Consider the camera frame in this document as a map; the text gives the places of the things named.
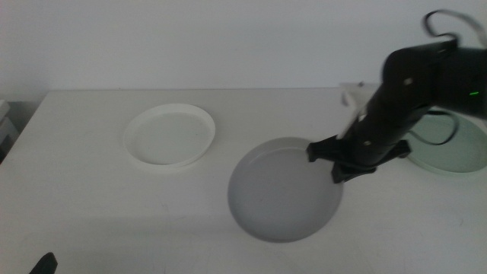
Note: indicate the pale green shallow bowl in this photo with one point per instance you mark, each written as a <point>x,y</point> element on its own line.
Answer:
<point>468,156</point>

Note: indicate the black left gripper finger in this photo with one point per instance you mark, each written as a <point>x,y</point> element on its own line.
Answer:
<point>45,265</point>

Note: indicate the grey shallow bowl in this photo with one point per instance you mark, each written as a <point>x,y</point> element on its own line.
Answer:
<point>281,194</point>

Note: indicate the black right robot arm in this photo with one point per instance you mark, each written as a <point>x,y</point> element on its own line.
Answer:
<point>418,76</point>

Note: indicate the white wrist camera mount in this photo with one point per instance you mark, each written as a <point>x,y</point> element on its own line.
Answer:
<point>355,102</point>

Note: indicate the white shallow bowl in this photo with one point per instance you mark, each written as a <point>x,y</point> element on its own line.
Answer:
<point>169,139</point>

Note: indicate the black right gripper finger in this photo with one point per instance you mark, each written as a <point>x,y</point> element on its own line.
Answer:
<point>340,174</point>
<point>363,171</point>

